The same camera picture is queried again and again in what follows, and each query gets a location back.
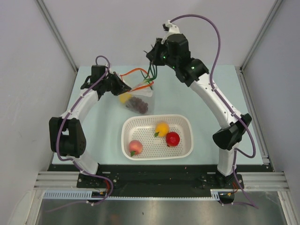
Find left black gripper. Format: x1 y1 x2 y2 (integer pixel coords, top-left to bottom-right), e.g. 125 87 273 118
101 72 131 97

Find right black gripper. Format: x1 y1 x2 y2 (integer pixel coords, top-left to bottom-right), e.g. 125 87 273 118
147 38 178 70

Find clear zip top bag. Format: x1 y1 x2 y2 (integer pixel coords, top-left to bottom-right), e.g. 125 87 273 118
119 67 155 115

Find fake orange fruit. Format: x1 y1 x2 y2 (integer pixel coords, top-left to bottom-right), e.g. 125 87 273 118
154 122 170 137

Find fake pink peach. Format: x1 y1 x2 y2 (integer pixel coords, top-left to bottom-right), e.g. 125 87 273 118
129 140 143 157

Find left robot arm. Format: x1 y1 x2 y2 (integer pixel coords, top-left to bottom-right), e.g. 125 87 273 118
49 65 132 188

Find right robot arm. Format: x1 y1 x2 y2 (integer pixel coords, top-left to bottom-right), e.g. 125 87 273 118
146 34 252 188

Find fake yellow lemon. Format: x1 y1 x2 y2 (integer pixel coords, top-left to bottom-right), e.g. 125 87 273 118
119 93 132 104

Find fake purple grapes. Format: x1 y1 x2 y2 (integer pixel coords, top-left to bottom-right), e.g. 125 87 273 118
125 97 148 114

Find white perforated plastic basket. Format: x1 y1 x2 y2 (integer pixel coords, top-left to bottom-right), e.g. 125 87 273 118
121 114 194 161

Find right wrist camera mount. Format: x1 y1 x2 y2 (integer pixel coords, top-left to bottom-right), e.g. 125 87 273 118
163 20 180 40

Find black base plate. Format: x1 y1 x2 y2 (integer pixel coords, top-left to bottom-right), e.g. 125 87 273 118
48 164 274 200

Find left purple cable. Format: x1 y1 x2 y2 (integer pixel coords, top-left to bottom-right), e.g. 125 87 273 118
45 55 114 213

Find purple cable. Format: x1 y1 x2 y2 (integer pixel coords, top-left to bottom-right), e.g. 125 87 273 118
45 55 114 213
170 14 258 209

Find white cable duct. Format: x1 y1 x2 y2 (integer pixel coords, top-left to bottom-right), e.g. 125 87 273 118
43 190 111 200

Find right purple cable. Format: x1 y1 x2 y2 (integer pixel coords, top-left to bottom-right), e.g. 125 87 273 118
170 14 258 209

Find aluminium frame rail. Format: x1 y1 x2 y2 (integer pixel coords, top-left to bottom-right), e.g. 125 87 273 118
235 67 290 192

